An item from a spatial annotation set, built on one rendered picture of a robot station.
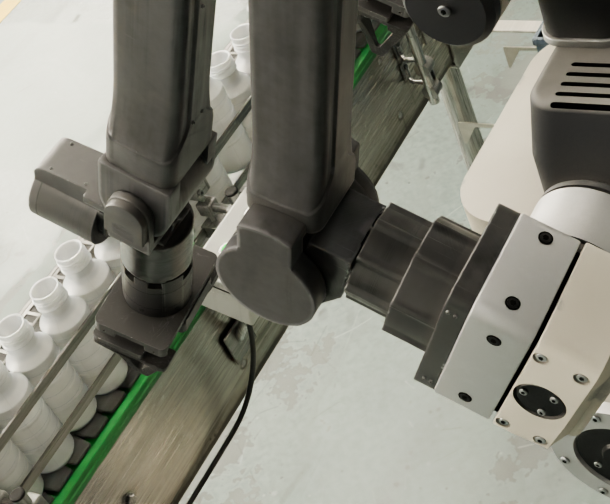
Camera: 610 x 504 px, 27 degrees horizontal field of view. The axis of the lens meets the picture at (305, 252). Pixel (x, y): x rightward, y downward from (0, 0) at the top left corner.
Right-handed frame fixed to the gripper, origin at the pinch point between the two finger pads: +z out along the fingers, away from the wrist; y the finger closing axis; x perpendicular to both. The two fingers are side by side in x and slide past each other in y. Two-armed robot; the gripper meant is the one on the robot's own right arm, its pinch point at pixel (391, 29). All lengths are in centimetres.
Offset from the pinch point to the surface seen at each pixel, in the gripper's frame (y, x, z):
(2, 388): 46, -21, 26
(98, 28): -153, -156, 224
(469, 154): -51, 1, 78
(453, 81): -52, -5, 63
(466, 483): -18, 26, 130
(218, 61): -7.8, -25.6, 27.2
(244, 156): 0.0, -17.0, 33.4
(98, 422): 40, -14, 38
